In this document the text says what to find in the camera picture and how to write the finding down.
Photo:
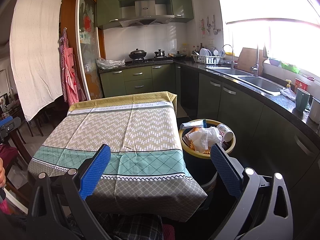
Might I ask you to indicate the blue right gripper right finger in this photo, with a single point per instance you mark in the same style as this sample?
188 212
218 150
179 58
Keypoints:
227 172

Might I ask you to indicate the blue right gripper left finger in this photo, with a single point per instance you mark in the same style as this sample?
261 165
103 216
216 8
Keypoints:
93 171

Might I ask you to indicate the orange foam net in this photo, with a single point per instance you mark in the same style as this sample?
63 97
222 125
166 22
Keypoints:
198 138

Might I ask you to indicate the white pill bottle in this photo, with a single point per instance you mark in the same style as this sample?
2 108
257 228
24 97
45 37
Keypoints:
225 132

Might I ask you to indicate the white paper towel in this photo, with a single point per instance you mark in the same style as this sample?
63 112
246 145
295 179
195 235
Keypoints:
214 137

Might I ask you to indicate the white toothpaste tube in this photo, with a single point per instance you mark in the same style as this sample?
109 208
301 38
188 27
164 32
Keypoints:
193 124

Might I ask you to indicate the black trash bin yellow rim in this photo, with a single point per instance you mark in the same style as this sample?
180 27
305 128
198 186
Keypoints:
200 165

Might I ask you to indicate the green lower kitchen cabinets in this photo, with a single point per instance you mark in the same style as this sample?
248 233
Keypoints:
271 135

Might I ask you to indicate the kitchen faucet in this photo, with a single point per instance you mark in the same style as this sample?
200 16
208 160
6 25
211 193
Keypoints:
255 67

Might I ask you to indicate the left hand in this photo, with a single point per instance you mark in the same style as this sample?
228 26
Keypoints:
2 174

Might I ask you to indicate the patterned tablecloth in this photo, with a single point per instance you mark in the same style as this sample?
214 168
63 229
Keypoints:
146 172

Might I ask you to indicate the pink apron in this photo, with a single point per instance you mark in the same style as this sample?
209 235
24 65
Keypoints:
71 88

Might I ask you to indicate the stainless steel sink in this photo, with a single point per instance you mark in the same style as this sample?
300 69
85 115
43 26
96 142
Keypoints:
257 82

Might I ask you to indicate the green mug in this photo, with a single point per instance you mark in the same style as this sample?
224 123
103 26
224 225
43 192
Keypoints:
302 98

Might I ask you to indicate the white kettle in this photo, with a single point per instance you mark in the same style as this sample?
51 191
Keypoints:
314 113

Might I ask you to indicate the red tin can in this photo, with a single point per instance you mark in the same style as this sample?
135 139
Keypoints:
300 84

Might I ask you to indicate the plastic bag on counter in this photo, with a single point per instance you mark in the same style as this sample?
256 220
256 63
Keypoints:
104 64

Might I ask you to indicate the wooden cutting board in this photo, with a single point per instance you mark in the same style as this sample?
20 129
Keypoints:
246 60

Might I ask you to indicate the dish rack with dishes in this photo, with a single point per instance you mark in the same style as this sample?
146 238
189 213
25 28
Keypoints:
205 56

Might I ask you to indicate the black wok on stove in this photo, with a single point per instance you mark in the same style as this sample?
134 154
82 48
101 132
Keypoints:
137 54

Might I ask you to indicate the small black pot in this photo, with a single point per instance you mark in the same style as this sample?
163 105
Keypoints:
159 53

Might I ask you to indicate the white hanging sheet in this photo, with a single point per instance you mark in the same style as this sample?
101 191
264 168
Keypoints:
34 53

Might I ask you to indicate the range hood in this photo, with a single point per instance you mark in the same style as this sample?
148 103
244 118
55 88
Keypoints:
145 12

